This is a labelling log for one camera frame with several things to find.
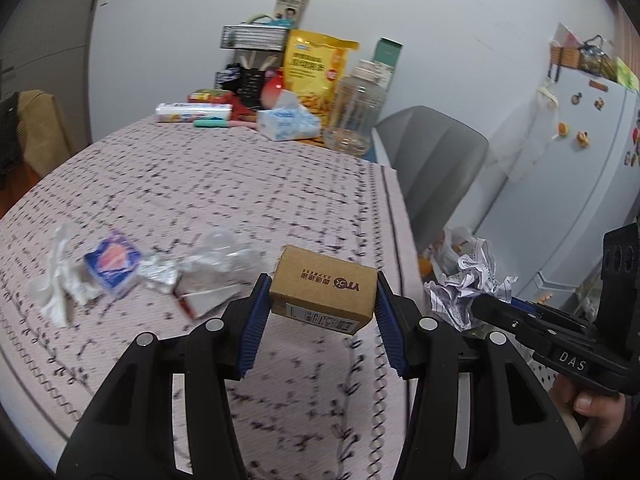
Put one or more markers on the person's right hand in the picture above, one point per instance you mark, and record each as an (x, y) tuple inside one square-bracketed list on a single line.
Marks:
[(582, 404)]

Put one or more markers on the silver foil wrapper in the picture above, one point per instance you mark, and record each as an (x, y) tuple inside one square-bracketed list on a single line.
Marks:
[(159, 275)]

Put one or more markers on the clear plastic jar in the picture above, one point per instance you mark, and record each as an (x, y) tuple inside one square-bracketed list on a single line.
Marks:
[(352, 110)]

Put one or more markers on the grey upholstered chair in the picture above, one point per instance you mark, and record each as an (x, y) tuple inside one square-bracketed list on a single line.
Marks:
[(435, 160)]

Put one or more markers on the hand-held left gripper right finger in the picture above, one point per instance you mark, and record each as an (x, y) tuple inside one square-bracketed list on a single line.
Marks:
[(390, 325)]

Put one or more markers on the white printed paper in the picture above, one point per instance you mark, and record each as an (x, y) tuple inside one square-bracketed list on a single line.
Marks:
[(465, 280)]

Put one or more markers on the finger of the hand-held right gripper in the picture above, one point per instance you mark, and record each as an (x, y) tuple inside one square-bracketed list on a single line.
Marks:
[(505, 317), (524, 305)]

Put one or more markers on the blue pink small packet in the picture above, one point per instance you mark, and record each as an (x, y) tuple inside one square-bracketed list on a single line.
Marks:
[(114, 260)]

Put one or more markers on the white plastic bag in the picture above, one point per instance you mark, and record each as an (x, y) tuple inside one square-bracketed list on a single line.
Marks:
[(457, 245)]

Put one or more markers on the brown wicker basket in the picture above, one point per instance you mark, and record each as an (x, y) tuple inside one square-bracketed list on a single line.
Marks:
[(565, 57)]

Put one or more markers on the grey door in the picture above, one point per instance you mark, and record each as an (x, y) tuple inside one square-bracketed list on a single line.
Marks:
[(50, 50)]

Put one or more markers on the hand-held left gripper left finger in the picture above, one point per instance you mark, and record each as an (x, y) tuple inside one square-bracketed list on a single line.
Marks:
[(252, 320)]

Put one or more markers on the teal pen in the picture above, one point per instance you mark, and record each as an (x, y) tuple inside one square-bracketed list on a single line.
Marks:
[(212, 123)]

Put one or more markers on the yellow snack bag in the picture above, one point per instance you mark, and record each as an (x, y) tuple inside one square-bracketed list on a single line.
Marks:
[(312, 75)]

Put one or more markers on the clear plastic wrapper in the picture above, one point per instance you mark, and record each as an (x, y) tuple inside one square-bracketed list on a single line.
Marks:
[(220, 257)]

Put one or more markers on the pink patterned tablecloth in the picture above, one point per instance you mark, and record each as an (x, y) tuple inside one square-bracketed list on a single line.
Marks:
[(200, 185)]

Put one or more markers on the brown cardboard sheet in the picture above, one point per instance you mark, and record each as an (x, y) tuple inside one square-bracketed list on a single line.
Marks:
[(47, 130)]

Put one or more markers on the red white wrapper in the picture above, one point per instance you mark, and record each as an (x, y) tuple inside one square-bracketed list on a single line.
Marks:
[(205, 302)]

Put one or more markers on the white fridge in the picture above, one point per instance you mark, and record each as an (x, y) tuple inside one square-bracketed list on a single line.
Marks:
[(585, 200)]

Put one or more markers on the red green snack packet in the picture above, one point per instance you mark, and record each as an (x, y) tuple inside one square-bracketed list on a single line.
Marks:
[(210, 96)]

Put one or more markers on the black pen holder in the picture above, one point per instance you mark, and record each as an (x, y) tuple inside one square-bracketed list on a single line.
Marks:
[(247, 82)]

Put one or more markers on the small brown cardboard box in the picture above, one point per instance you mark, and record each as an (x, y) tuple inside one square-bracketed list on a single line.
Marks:
[(320, 285)]

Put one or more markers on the white tissue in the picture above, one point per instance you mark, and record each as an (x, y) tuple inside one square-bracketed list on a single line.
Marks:
[(60, 270)]

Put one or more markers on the tall green box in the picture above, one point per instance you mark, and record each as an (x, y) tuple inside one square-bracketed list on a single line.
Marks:
[(389, 60)]

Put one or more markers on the pink pen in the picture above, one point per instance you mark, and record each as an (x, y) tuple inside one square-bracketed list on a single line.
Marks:
[(242, 124)]

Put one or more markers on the blue white tissue pack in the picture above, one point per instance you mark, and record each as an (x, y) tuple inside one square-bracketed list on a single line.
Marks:
[(287, 122)]

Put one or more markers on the long white printed packet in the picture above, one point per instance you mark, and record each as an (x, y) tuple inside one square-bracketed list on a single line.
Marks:
[(192, 111)]

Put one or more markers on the burger fridge magnet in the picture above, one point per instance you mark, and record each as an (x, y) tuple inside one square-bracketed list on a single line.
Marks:
[(563, 129)]

